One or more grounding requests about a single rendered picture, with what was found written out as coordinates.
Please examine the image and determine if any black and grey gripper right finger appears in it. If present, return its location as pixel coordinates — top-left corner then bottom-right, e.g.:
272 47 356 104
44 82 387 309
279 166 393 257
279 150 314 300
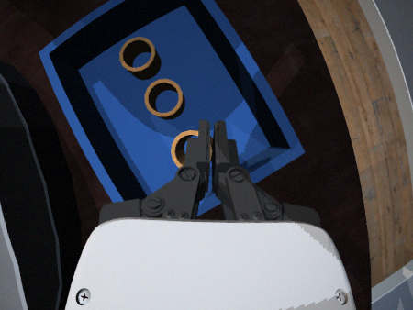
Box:
212 121 321 227

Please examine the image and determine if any blue tray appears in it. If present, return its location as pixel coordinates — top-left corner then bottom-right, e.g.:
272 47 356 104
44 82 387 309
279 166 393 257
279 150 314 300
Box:
39 0 305 203

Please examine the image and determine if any bronze bushing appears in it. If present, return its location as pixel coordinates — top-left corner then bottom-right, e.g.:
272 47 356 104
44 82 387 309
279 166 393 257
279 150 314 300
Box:
145 79 185 120
171 130 213 168
119 37 162 80

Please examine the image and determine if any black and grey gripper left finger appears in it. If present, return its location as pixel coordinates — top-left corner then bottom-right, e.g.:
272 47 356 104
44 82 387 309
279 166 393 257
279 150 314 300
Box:
99 120 210 225

